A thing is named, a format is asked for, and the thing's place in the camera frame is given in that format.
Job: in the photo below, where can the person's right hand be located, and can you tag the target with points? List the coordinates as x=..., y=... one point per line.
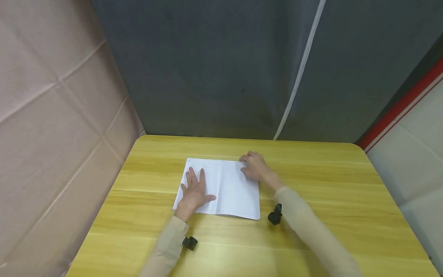
x=256, y=168

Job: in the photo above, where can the person's left hand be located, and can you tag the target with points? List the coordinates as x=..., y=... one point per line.
x=193, y=196

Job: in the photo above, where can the person's right fingers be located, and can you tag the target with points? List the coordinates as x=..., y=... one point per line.
x=246, y=163

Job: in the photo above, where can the white lined notebook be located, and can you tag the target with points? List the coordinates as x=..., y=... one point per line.
x=230, y=188

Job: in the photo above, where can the person's right forearm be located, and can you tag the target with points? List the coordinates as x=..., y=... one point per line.
x=313, y=234

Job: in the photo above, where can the person's left forearm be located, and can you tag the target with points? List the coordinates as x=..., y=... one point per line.
x=168, y=248

